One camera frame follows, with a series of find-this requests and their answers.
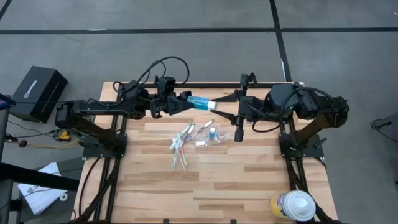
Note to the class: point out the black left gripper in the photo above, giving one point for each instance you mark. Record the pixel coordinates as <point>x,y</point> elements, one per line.
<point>161,107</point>

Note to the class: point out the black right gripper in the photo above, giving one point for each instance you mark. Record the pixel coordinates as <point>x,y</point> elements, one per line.
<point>255,109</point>

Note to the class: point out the blue mouthwash bottle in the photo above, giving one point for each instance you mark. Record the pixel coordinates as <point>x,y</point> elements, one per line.
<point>212,133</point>
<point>200,102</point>

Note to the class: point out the purple toothbrush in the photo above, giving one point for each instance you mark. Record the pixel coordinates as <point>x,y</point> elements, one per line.
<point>203,126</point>

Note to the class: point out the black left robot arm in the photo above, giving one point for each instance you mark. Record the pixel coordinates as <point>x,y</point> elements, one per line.
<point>102,107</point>

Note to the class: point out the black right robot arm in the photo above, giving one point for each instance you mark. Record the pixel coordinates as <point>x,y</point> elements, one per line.
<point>311,102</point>

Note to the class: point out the clear plastic zip bag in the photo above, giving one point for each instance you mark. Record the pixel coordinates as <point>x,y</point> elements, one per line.
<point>222,137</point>

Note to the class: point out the yellow wipes canister white lid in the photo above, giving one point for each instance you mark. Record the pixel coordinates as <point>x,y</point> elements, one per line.
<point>295,205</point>

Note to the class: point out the yellow connector plug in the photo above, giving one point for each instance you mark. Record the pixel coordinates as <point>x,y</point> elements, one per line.
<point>64,136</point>

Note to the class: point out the black cardboard box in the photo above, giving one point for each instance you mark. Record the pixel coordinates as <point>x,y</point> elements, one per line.
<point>37,90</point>

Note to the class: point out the white tape roll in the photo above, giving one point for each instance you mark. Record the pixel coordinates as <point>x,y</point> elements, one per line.
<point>61,197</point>

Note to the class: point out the black stand bar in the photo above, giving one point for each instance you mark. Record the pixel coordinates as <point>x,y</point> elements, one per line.
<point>37,179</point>

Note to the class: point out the round black plug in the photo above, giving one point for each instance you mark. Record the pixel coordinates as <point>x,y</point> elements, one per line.
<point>22,143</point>

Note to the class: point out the white paper sheets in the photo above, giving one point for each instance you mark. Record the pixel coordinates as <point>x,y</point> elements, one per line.
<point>40,199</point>

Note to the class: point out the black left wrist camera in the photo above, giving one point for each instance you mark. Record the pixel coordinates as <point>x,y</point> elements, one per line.
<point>166,84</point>

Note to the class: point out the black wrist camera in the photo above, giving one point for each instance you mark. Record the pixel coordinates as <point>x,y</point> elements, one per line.
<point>244,82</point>
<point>166,84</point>

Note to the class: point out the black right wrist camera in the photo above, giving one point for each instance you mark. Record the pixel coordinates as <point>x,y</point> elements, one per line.
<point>244,82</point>

